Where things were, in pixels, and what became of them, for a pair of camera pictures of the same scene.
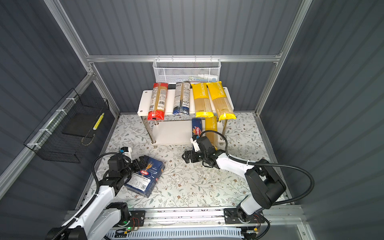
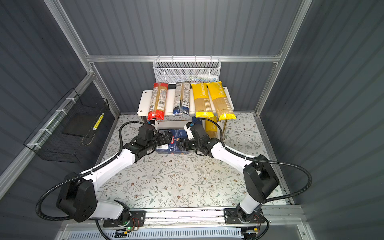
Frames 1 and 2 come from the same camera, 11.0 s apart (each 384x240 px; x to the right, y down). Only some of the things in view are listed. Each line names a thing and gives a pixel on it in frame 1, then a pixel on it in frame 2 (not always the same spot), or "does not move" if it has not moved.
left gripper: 143,164 -> 169,139
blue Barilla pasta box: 142,182 -> 172,147
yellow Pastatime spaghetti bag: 223,108 does not move
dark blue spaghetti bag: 182,98 does not move
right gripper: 193,153 -> 183,142
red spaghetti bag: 158,103 does not move
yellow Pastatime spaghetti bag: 202,105 does not move
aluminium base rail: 216,218 does not move
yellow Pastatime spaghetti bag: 211,124 does not move
